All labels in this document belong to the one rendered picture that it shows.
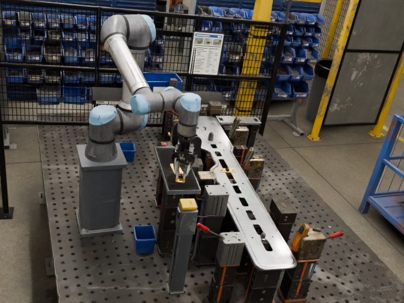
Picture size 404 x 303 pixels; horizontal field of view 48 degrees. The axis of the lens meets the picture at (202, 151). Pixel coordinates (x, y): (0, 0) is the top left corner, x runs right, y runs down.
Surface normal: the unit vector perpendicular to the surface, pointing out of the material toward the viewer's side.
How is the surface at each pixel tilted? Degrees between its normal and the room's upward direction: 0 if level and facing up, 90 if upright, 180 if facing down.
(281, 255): 0
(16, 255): 0
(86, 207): 93
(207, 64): 90
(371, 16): 91
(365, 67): 93
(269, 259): 0
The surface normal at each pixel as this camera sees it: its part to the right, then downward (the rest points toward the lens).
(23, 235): 0.14, -0.87
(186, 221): 0.24, 0.50
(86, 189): -0.41, 0.39
